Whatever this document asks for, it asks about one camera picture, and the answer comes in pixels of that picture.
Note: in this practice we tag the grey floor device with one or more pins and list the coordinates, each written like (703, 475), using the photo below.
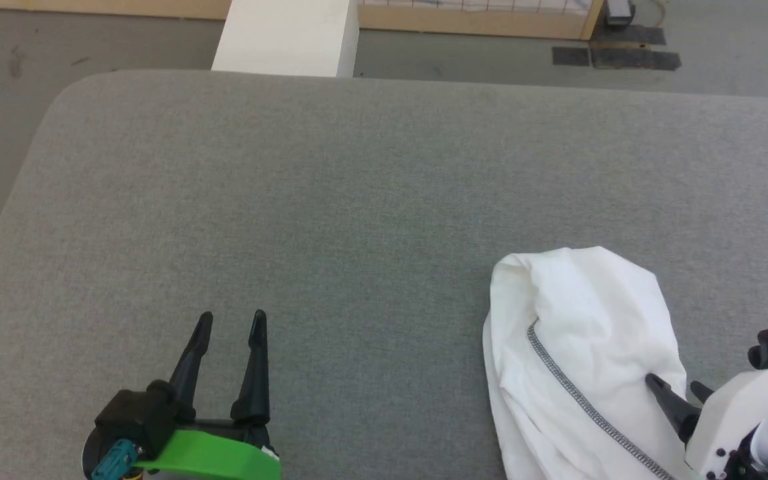
(619, 10)

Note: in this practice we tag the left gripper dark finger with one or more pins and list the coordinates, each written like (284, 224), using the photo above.
(256, 380)
(190, 366)

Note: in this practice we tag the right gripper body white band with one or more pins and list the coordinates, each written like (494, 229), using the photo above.
(730, 420)

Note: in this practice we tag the white square pillar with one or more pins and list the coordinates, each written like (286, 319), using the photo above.
(284, 36)

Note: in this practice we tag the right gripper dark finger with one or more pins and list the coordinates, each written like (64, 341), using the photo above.
(702, 393)
(674, 410)

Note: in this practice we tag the large dark floor mat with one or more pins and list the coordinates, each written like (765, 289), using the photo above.
(634, 60)

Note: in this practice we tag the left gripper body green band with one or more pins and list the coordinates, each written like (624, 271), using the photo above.
(217, 453)

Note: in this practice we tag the small dark floor mat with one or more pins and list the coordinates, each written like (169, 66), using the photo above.
(570, 56)

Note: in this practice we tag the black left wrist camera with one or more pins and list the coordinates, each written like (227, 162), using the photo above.
(134, 413)

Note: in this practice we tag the white garment with grey stitching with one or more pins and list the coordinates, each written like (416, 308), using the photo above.
(590, 313)

